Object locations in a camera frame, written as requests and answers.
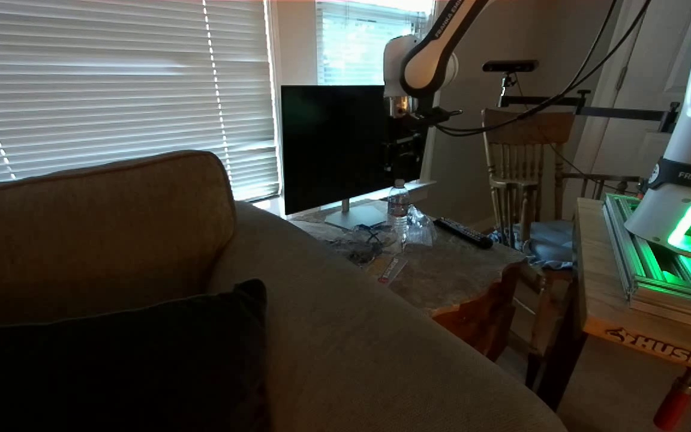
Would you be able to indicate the red tool handle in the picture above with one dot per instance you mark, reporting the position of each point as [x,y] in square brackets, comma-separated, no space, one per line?
[676,404]

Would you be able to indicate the wooden chair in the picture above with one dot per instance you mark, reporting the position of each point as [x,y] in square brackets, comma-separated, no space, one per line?
[528,170]

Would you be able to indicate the beige fabric couch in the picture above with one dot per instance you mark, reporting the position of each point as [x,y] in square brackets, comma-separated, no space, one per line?
[341,350]

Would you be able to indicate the clear plastic water bottle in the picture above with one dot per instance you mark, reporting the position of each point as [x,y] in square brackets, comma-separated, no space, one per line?
[398,199]

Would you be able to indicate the dark throw pillow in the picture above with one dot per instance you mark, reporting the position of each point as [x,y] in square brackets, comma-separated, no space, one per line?
[185,365]

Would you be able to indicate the clear plastic bag with items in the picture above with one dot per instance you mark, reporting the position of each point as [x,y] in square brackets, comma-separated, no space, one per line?
[399,232]

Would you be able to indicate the black flat monitor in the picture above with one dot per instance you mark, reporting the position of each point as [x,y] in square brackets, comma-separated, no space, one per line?
[333,142]

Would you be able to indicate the stone top side table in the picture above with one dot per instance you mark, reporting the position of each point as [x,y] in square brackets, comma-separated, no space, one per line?
[461,286]

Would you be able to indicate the black remote control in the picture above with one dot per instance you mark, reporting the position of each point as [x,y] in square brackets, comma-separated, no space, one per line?
[479,241]

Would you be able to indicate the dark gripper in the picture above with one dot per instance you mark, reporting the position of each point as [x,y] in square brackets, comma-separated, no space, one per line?
[407,132]

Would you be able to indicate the white window blinds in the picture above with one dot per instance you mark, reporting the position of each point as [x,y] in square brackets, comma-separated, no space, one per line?
[88,83]

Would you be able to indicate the black camera on stand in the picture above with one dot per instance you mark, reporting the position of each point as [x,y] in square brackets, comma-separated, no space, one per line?
[510,74]

